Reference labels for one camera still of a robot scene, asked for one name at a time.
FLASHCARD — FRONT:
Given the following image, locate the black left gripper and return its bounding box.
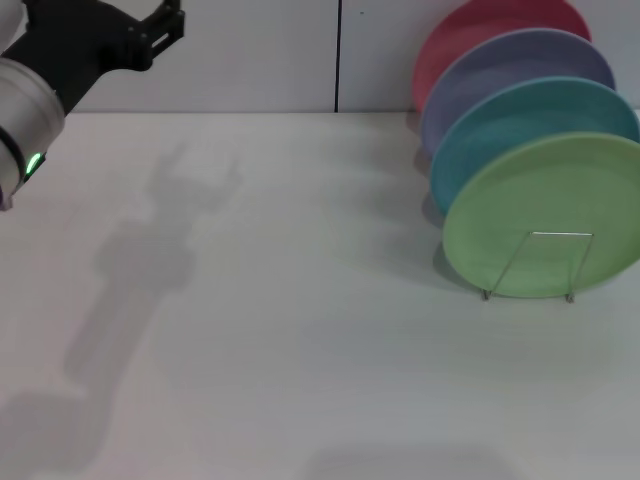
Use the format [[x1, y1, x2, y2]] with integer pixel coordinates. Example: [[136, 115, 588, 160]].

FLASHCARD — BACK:
[[0, 0, 188, 119]]

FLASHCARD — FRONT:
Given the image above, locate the green plate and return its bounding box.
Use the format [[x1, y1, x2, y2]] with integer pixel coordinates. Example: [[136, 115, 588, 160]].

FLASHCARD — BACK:
[[441, 131, 640, 299]]

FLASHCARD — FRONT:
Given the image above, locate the red plate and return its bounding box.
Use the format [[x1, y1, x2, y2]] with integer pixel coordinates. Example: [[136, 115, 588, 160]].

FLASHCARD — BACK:
[[411, 0, 593, 115]]

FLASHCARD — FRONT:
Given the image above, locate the purple plate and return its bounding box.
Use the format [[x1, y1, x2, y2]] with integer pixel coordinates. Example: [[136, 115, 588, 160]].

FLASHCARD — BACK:
[[419, 28, 617, 157]]

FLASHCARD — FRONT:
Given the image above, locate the teal plate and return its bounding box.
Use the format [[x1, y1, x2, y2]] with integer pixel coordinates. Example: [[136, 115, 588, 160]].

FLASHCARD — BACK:
[[430, 75, 640, 217]]

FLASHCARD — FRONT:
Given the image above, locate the metal wire plate rack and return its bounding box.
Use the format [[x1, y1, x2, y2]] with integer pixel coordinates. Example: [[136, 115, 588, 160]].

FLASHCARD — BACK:
[[480, 230, 595, 303]]

